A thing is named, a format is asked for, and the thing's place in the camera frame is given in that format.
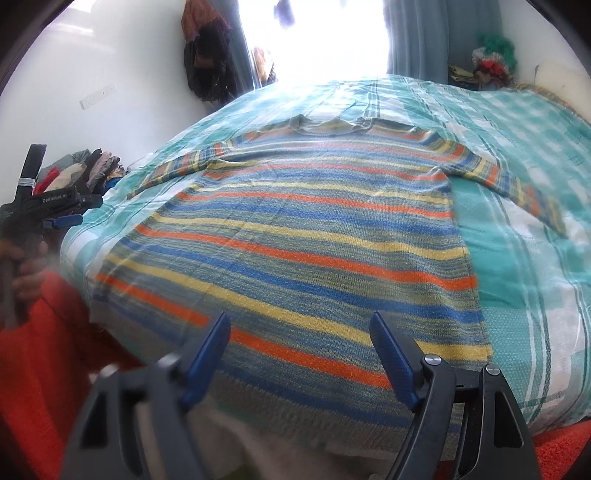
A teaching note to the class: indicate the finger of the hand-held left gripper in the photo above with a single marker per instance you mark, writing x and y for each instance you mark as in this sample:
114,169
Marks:
92,200
62,222

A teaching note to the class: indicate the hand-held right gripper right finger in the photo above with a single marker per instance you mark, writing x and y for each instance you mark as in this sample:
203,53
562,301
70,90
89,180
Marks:
388,350

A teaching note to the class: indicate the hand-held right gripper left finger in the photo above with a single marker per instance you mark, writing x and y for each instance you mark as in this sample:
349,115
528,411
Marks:
213,341

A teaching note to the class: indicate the striped knit sweater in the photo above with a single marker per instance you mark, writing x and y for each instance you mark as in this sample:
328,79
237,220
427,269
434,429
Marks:
295,258

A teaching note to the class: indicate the pile of mixed clothes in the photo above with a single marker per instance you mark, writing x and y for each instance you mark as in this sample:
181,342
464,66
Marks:
92,168

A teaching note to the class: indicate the dark hanging clothes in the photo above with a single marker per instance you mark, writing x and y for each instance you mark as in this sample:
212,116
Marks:
205,50

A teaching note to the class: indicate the green and red clothes heap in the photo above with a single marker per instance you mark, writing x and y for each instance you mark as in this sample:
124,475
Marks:
494,57

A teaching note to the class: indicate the person's left hand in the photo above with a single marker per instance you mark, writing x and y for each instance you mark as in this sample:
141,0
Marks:
27,281

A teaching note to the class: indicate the red cloth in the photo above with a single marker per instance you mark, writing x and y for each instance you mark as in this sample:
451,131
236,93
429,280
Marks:
41,369

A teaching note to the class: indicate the teal checked bed sheet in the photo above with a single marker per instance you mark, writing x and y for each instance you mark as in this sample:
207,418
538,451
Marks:
517,258

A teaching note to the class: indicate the grey-blue curtain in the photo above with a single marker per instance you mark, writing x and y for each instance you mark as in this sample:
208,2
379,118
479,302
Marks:
242,50
429,37

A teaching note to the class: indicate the orange patterned cloth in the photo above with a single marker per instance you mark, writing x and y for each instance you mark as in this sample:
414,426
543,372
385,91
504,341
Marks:
264,67

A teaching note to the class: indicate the dark garment outside window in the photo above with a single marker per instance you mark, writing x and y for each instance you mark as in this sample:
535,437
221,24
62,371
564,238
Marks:
285,13

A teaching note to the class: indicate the stack of folded cloths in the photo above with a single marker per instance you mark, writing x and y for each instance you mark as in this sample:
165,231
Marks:
461,74

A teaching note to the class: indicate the yellowish pillow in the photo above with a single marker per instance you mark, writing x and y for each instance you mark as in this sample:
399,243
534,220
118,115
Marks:
535,88

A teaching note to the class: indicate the white headboard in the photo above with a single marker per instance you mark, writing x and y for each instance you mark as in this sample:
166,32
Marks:
561,76

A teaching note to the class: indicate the white wall switch plate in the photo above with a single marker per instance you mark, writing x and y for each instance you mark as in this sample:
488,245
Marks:
97,97

